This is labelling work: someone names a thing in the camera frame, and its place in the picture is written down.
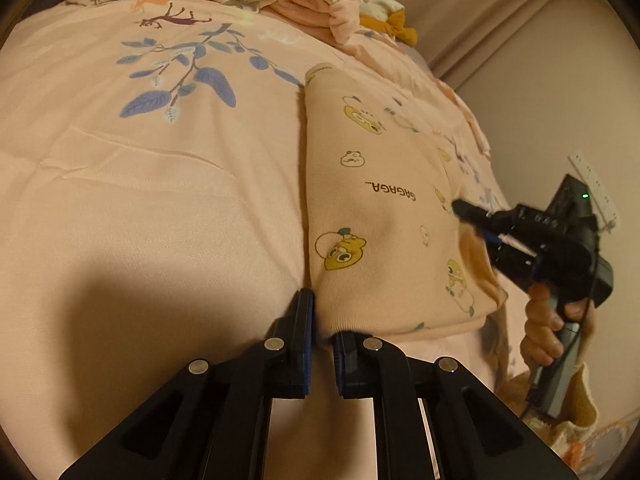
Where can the pink cartoon print garment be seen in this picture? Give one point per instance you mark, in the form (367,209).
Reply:
(387,255)

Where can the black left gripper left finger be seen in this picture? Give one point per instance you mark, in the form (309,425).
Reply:
(211,421)

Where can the beige curtain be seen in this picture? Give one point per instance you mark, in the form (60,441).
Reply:
(457,36)

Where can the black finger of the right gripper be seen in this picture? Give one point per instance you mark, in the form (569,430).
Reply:
(475,212)

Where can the pink printed duvet cover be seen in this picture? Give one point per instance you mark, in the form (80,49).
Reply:
(152,197)

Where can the person's right hand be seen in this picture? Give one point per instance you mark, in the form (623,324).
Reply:
(540,346)

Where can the floral patterned sleeve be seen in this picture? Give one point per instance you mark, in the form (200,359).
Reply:
(576,435)

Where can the white power strip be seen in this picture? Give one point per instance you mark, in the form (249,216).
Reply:
(601,200)

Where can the black tracking camera box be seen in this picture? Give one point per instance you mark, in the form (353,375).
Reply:
(572,200)

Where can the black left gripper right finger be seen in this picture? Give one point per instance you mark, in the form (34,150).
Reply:
(436,420)

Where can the pink folded garment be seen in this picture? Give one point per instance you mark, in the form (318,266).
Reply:
(335,20)

